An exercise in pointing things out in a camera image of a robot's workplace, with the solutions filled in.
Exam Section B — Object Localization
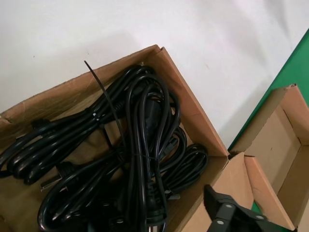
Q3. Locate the brown cardboard mailer box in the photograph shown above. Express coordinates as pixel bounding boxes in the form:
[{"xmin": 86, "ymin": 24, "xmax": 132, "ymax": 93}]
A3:
[
  {"xmin": 0, "ymin": 44, "xmax": 255, "ymax": 232},
  {"xmin": 228, "ymin": 83, "xmax": 309, "ymax": 232}
]

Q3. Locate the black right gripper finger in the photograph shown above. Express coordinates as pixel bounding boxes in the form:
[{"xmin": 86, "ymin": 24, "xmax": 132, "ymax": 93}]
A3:
[{"xmin": 204, "ymin": 184, "xmax": 275, "ymax": 232}]

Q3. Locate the black cable tie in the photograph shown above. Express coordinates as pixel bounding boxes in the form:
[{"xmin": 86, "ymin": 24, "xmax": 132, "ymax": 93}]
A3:
[{"xmin": 84, "ymin": 60, "xmax": 127, "ymax": 148}]

